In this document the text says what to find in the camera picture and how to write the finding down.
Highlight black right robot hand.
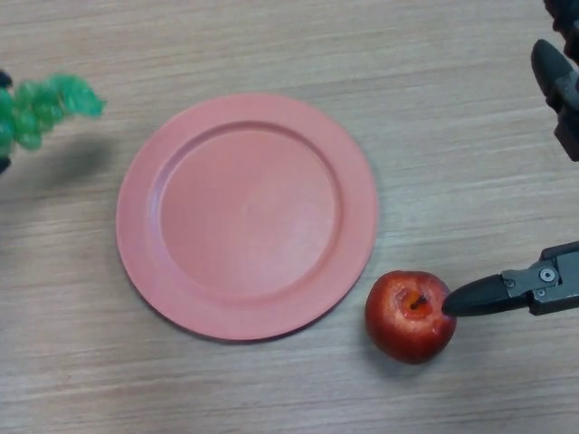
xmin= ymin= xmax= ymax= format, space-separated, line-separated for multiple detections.
xmin=441 ymin=0 xmax=579 ymax=317

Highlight pink round plate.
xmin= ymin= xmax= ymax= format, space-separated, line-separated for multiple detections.
xmin=115 ymin=93 xmax=379 ymax=341

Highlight red apple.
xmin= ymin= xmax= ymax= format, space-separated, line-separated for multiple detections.
xmin=364 ymin=269 xmax=458 ymax=365

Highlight green grape bunch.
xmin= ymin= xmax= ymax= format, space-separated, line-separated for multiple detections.
xmin=0 ymin=71 xmax=109 ymax=157

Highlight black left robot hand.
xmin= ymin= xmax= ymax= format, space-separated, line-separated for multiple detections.
xmin=0 ymin=70 xmax=13 ymax=177

